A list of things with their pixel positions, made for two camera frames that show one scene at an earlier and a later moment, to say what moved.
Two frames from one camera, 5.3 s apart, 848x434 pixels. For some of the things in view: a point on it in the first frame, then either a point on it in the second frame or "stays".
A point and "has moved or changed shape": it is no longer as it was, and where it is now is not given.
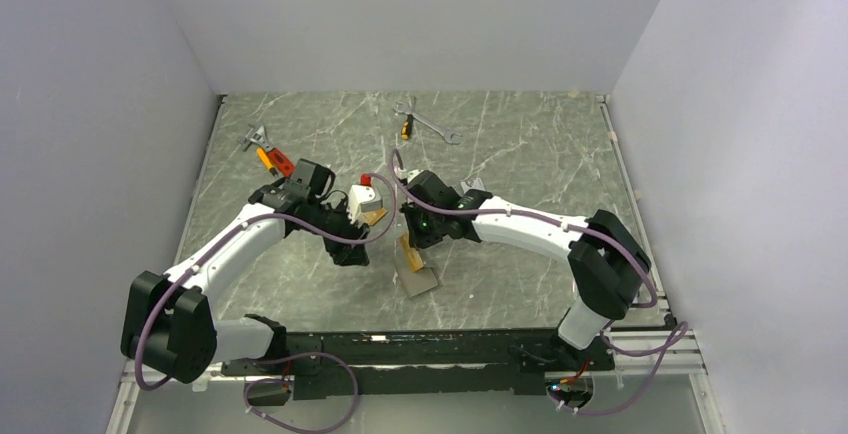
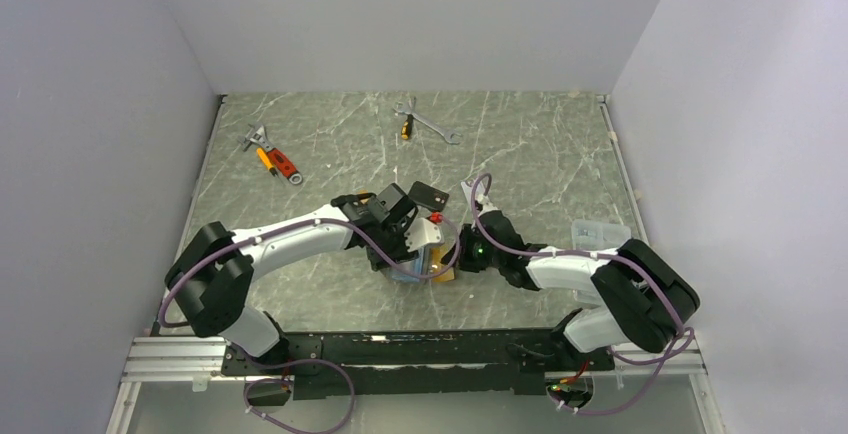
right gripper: (418, 239) to (468, 235)
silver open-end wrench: (446, 135) stays
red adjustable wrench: (257, 135) stays
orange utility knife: (266, 160) stays
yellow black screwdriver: (407, 126) stays
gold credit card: (412, 253) has moved or changed shape
